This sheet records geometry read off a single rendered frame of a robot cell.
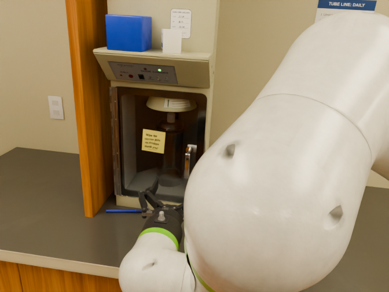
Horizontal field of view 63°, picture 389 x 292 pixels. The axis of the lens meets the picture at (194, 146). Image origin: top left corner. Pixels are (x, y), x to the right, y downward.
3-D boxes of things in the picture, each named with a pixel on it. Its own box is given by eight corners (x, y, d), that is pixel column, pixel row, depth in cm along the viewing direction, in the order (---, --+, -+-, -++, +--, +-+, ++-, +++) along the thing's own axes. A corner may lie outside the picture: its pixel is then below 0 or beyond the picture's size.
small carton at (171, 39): (161, 51, 91) (161, 28, 89) (178, 51, 92) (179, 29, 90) (162, 53, 87) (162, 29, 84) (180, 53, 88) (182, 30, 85)
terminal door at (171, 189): (117, 194, 116) (112, 85, 101) (199, 205, 113) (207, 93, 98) (116, 195, 116) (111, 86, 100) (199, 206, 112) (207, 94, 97)
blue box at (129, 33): (119, 46, 96) (118, 14, 92) (151, 48, 95) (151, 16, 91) (106, 50, 87) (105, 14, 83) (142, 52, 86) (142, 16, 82)
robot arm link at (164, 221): (138, 262, 72) (178, 267, 71) (136, 218, 68) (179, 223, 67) (145, 244, 78) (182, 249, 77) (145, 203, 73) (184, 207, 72)
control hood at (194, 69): (109, 78, 101) (108, 46, 97) (211, 87, 97) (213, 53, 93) (94, 86, 90) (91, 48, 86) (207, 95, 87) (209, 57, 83)
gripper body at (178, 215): (182, 217, 73) (187, 197, 82) (146, 213, 74) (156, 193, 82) (180, 244, 76) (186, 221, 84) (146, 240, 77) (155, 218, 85)
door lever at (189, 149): (192, 172, 108) (184, 171, 108) (194, 146, 104) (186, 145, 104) (190, 179, 103) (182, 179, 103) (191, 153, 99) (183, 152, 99)
